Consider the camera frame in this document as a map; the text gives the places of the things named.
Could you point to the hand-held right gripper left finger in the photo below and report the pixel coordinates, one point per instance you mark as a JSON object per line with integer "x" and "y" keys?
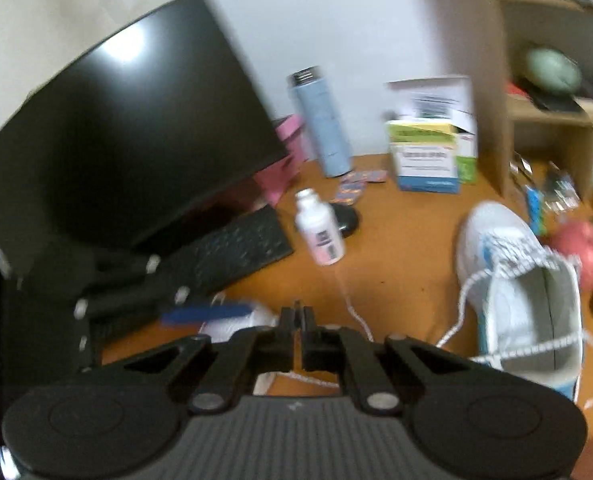
{"x": 284, "y": 340}

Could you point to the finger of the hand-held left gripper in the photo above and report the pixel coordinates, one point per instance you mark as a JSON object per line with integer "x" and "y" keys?
{"x": 131, "y": 272}
{"x": 201, "y": 314}

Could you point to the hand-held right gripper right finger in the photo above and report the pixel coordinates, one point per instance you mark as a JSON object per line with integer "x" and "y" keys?
{"x": 311, "y": 340}

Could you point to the white blue sneaker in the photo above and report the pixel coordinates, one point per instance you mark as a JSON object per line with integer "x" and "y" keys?
{"x": 256, "y": 320}
{"x": 506, "y": 305}

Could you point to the black keyboard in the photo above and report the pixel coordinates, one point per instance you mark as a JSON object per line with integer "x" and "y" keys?
{"x": 236, "y": 250}

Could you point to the white pink plastic bottle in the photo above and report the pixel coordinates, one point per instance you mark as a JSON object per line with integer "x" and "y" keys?
{"x": 321, "y": 232}

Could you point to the black computer mouse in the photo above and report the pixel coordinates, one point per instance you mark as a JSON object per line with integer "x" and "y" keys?
{"x": 349, "y": 220}

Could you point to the black computer monitor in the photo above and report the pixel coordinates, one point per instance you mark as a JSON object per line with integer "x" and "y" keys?
{"x": 126, "y": 135}

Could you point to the pink box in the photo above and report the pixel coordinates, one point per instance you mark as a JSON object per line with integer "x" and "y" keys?
{"x": 286, "y": 160}

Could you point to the light blue thermos bottle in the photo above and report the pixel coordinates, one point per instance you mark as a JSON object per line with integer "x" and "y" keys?
{"x": 324, "y": 125}

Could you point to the green yellow medicine box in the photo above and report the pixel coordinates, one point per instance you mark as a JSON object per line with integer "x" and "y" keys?
{"x": 419, "y": 132}

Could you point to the blue packet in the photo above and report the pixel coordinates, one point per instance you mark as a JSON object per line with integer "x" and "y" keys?
{"x": 534, "y": 207}

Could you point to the white open cardboard box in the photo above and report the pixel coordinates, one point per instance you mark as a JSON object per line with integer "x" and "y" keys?
{"x": 431, "y": 97}

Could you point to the red apple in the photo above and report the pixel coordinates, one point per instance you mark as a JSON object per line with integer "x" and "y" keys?
{"x": 581, "y": 252}

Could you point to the wooden desk shelf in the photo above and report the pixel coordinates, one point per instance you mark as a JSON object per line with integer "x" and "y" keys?
{"x": 481, "y": 85}

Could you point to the green teapot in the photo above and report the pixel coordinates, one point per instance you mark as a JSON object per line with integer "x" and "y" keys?
{"x": 551, "y": 70}

